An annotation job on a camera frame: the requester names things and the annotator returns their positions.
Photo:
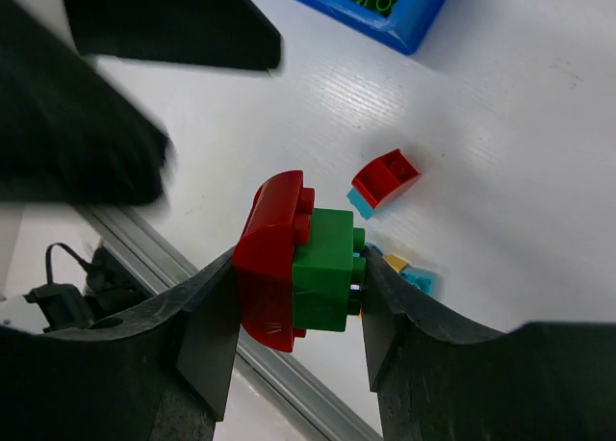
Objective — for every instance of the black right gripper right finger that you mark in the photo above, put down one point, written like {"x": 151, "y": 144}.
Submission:
{"x": 441, "y": 376}

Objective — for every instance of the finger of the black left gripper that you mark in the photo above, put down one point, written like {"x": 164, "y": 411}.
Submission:
{"x": 67, "y": 136}
{"x": 231, "y": 34}

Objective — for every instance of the blue divided plastic bin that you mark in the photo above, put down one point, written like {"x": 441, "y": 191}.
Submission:
{"x": 398, "y": 24}

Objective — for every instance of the aluminium rail frame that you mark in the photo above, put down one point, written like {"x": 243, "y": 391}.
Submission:
{"x": 206, "y": 345}

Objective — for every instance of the red curved brick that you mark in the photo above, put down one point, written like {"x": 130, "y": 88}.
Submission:
{"x": 279, "y": 221}

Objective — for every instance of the cyan studded brick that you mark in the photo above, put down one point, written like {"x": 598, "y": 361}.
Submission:
{"x": 422, "y": 279}

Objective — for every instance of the yellow long brick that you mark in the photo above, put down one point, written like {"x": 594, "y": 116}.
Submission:
{"x": 397, "y": 263}

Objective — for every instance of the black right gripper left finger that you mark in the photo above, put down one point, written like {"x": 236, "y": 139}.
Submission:
{"x": 77, "y": 384}

